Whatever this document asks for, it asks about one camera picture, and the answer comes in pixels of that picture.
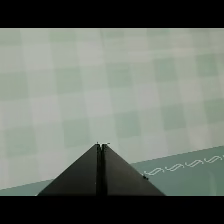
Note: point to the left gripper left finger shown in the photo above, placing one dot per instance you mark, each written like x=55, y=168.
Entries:
x=80, y=176

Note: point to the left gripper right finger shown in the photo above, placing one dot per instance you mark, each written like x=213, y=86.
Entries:
x=123, y=178

